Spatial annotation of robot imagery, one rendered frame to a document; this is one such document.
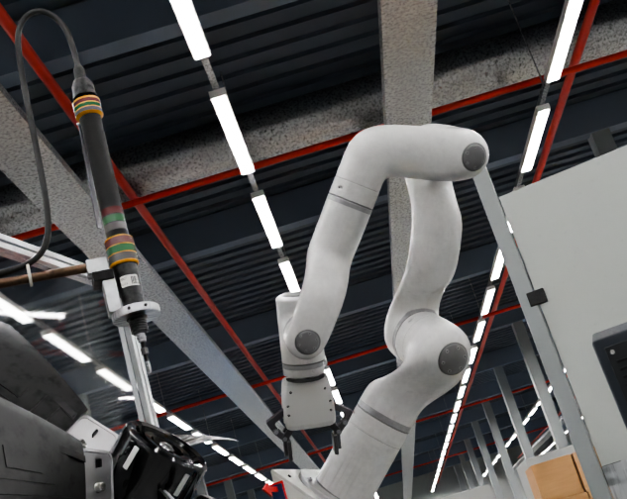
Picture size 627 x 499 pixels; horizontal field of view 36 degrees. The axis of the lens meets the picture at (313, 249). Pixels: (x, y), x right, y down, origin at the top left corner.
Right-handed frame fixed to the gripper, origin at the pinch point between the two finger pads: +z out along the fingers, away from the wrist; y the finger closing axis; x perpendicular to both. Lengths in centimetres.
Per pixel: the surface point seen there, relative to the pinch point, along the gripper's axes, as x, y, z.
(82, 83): 26, 33, -73
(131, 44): -630, 44, -139
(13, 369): 51, 45, -35
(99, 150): 31, 31, -63
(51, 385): 52, 40, -32
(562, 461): -644, -299, 268
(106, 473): 67, 33, -24
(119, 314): 45, 30, -40
